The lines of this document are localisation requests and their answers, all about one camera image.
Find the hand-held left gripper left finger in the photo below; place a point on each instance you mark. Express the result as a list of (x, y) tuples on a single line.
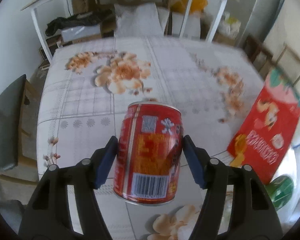
[(106, 160)]

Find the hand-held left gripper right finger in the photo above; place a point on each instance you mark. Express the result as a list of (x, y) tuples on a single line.
[(193, 160)]

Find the red can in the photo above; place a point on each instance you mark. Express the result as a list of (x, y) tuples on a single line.
[(150, 155)]

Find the red snack box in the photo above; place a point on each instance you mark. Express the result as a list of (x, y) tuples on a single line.
[(265, 130)]

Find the floral tablecloth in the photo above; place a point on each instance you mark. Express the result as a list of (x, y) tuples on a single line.
[(177, 80)]

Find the dark wooden stool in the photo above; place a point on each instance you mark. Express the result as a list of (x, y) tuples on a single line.
[(257, 52)]

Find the flat white box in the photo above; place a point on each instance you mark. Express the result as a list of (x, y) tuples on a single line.
[(77, 33)]

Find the white foam box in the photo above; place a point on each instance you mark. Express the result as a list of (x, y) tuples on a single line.
[(190, 25)]

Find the light wooden chair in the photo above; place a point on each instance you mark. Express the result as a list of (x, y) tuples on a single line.
[(290, 60)]

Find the printed white sack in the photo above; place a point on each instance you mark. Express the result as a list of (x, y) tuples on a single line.
[(230, 22)]

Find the black bag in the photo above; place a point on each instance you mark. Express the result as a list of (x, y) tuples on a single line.
[(70, 22)]

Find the plain white sack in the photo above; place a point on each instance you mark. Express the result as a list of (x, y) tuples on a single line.
[(137, 20)]

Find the white framed desk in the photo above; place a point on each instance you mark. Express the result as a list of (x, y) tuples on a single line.
[(40, 30)]

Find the orange plastic bag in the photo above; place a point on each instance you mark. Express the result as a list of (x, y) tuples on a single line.
[(192, 2)]

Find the small brown cardboard box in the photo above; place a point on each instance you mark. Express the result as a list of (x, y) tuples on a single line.
[(82, 2)]

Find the grey refrigerator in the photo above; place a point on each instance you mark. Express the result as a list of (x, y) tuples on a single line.
[(265, 7)]

